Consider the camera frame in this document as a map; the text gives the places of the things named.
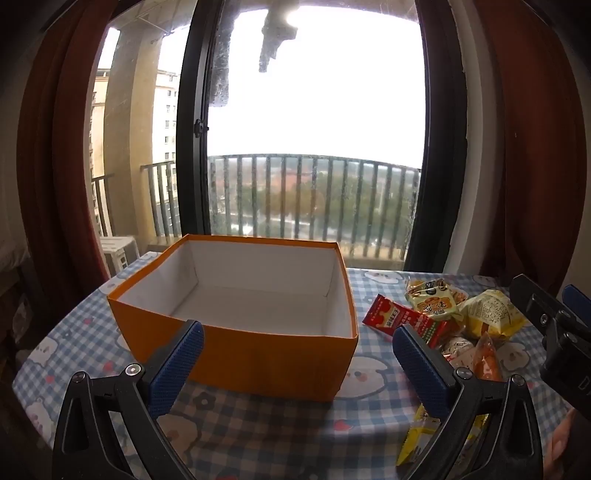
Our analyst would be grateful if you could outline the large yellow snack packet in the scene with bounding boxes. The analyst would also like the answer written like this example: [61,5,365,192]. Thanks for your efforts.
[459,289,529,342]

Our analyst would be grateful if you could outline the person's right hand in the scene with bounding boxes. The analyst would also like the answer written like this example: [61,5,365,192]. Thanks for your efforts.
[549,410,591,474]

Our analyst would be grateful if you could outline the balcony railing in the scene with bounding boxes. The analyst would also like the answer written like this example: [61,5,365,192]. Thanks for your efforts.
[92,154,421,259]

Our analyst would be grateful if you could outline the red-brown curtain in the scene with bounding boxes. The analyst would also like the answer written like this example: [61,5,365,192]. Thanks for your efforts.
[462,0,591,296]
[14,0,125,287]

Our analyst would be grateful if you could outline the blue checked tablecloth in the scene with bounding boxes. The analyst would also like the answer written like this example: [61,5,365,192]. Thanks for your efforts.
[13,251,591,480]

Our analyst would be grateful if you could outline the black window frame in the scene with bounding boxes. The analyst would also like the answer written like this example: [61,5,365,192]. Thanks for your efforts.
[175,0,467,273]

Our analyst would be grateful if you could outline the beige apartment building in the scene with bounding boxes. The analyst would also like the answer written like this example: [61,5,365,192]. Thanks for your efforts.
[90,69,181,232]

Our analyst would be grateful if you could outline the clear packet of round snacks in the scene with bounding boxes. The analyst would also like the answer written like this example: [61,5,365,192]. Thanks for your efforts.
[441,336,476,367]

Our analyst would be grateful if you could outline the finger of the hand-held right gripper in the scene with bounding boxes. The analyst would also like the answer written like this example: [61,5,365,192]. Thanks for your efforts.
[563,285,591,326]
[510,274,571,326]

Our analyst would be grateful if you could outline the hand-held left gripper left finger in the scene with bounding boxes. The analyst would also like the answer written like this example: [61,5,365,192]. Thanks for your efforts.
[52,318,205,480]

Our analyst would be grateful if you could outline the small yellow snack packet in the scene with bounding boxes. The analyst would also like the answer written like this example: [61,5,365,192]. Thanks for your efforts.
[396,404,490,467]

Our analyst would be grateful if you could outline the white air conditioner unit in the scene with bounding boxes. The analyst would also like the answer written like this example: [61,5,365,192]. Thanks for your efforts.
[99,235,141,278]

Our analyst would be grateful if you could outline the hanging dark cloth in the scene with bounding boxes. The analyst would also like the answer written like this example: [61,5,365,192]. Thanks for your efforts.
[257,0,298,75]

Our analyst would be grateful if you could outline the clear orange snack packet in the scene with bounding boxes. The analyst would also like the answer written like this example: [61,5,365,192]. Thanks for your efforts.
[471,332,504,381]

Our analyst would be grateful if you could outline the red snack packet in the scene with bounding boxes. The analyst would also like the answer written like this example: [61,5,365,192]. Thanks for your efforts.
[362,294,451,349]

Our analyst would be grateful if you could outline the orange cardboard box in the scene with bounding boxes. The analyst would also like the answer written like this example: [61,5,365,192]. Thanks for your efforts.
[107,234,359,403]

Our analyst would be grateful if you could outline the yellow-green snack packet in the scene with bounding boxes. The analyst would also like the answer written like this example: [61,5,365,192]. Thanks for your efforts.
[405,278,469,321]

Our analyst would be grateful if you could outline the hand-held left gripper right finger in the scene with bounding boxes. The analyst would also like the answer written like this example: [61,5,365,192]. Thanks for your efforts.
[392,323,544,480]

